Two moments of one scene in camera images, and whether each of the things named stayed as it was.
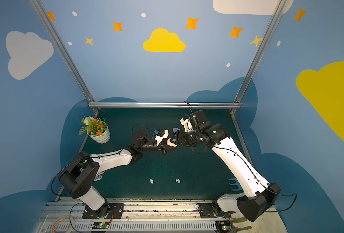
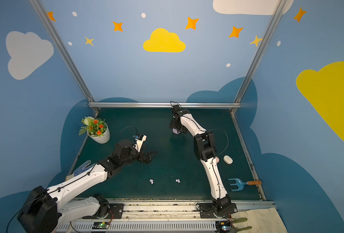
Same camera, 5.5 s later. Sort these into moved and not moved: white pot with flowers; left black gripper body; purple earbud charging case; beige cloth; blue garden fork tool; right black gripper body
Moved: left black gripper body; right black gripper body
Not moved: white pot with flowers; blue garden fork tool; purple earbud charging case; beige cloth
